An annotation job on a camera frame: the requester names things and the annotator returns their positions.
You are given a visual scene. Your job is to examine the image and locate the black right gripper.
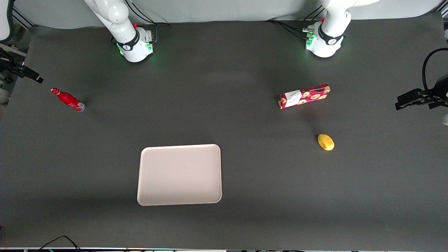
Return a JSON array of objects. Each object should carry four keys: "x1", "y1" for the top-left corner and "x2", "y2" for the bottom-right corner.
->
[{"x1": 0, "y1": 57, "x2": 44, "y2": 84}]

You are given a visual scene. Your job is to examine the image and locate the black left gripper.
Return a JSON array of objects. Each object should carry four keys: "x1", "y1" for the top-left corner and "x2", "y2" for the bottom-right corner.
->
[{"x1": 395, "y1": 75, "x2": 448, "y2": 111}]

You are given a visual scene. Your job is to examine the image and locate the red coke bottle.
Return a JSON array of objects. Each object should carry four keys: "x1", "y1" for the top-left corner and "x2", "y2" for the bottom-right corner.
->
[{"x1": 51, "y1": 87, "x2": 86, "y2": 112}]

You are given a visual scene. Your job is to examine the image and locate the cream rectangular plastic tray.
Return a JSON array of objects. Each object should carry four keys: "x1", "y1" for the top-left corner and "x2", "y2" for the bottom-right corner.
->
[{"x1": 137, "y1": 144, "x2": 222, "y2": 206}]

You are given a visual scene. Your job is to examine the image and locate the beige stick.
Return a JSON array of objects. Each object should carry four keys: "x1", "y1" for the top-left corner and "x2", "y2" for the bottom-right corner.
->
[{"x1": 0, "y1": 44, "x2": 27, "y2": 56}]

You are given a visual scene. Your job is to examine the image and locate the yellow lemon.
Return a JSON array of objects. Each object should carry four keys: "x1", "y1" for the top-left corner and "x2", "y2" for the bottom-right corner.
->
[{"x1": 317, "y1": 134, "x2": 335, "y2": 151}]

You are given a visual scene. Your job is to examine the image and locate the red cookie box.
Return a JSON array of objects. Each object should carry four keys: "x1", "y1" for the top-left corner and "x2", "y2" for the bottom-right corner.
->
[{"x1": 278, "y1": 83, "x2": 331, "y2": 110}]

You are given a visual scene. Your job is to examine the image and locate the dark grey table mat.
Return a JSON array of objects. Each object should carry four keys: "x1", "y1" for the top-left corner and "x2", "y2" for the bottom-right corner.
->
[{"x1": 0, "y1": 12, "x2": 448, "y2": 250}]

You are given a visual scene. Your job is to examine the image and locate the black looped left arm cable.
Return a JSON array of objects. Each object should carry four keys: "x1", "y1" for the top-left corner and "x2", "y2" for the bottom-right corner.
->
[{"x1": 422, "y1": 48, "x2": 448, "y2": 92}]

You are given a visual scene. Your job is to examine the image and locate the black right arm base cables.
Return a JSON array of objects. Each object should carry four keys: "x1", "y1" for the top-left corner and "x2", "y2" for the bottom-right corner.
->
[{"x1": 124, "y1": 0, "x2": 171, "y2": 43}]

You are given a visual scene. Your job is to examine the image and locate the black arm base cables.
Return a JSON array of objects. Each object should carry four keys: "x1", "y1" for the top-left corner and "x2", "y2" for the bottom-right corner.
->
[
  {"x1": 266, "y1": 5, "x2": 328, "y2": 40},
  {"x1": 124, "y1": 0, "x2": 171, "y2": 43}
]

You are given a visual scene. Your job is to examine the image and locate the black left arm base cables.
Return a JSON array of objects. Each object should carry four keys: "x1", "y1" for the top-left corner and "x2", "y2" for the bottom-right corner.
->
[{"x1": 266, "y1": 5, "x2": 328, "y2": 40}]

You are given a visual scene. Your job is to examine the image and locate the thin black cable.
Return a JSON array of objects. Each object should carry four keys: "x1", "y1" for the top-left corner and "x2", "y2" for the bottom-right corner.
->
[{"x1": 35, "y1": 235, "x2": 82, "y2": 252}]

